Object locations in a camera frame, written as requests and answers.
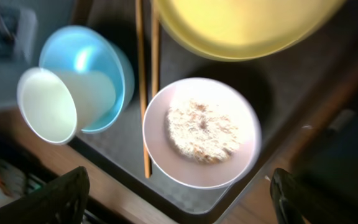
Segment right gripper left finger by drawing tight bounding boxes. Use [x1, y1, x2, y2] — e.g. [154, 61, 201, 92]
[0, 167, 90, 224]

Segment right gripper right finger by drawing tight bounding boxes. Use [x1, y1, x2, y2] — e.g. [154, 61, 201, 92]
[270, 168, 358, 224]

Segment white paper cup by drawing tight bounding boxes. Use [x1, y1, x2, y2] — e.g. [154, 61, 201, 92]
[17, 67, 116, 145]

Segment white pink small bowl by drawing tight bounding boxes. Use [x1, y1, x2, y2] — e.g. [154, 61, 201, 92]
[142, 78, 262, 190]

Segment rice food scraps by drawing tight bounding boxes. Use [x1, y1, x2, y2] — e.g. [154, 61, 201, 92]
[165, 98, 245, 164]

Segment black waste tray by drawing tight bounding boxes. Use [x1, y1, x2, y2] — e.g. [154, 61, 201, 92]
[293, 92, 358, 208]

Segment dark brown serving tray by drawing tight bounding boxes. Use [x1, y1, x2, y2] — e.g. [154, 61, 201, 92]
[70, 1, 358, 223]

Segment wooden chopstick left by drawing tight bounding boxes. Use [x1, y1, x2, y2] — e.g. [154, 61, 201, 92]
[134, 0, 152, 179]

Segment light blue bowl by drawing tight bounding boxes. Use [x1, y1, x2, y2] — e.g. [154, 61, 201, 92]
[39, 26, 135, 134]

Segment yellow round plate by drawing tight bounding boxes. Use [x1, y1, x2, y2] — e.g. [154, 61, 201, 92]
[153, 0, 345, 62]

